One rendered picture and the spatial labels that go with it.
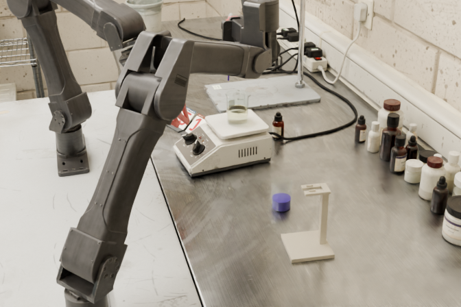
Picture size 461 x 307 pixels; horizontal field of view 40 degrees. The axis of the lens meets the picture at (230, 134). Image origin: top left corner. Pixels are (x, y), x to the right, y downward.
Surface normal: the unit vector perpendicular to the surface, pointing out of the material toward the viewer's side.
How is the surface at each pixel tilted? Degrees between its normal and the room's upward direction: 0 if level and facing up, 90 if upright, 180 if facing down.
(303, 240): 0
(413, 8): 90
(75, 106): 74
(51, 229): 0
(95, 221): 54
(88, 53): 90
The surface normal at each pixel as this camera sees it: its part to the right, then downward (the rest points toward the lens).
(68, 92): 0.81, -0.04
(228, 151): 0.36, 0.40
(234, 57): 0.71, 0.20
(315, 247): -0.01, -0.90
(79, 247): -0.47, -0.23
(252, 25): -0.58, 0.40
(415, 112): -0.96, 0.13
